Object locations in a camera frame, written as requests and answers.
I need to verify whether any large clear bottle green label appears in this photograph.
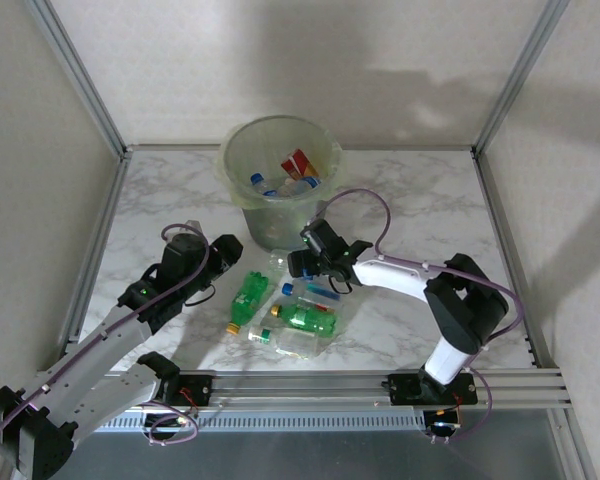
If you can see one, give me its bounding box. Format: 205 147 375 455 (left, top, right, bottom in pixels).
247 323 330 360

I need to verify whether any translucent green bin liner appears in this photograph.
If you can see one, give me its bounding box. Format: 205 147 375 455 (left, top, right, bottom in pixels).
217 114 350 211

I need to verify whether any grey slotted cable duct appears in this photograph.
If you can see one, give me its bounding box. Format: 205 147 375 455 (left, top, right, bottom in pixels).
99 410 429 433

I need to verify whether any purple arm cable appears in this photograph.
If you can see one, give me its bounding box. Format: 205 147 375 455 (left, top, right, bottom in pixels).
309 188 525 445
0 223 212 480

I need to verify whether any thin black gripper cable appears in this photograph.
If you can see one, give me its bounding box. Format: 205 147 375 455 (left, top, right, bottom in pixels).
327 272 354 296
182 282 219 307

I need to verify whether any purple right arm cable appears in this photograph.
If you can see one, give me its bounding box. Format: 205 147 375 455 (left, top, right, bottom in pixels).
309 188 525 445

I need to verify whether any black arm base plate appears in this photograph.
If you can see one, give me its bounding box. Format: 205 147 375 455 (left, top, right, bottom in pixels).
162 372 215 407
387 372 479 406

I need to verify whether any translucent green waste bin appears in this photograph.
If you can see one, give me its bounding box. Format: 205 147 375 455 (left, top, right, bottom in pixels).
219 115 344 253

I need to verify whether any slotted aluminium mounting rail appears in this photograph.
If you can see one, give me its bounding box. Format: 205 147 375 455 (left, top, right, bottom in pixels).
34 368 574 412

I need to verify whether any aluminium frame cross bar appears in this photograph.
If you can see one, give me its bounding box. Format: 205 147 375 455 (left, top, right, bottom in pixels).
124 143 479 153

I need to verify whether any crushed bottle dark blue label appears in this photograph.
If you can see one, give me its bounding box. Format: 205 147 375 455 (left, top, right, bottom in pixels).
279 175 324 200

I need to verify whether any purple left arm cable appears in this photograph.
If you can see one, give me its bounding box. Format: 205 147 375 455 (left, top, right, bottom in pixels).
0 223 212 480

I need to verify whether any clear bottle blue label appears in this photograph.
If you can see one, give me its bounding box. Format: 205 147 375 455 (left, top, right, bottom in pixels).
267 248 295 277

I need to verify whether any aluminium frame post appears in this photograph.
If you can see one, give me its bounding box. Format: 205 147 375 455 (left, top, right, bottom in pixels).
23 0 134 159
549 407 599 480
472 0 574 159

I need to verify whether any aluminium frame side bar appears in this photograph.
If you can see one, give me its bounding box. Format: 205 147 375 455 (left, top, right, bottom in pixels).
472 149 551 371
59 149 134 351

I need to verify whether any clear Pepsi bottle blue cap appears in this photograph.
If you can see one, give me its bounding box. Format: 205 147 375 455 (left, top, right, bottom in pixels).
249 172 286 200

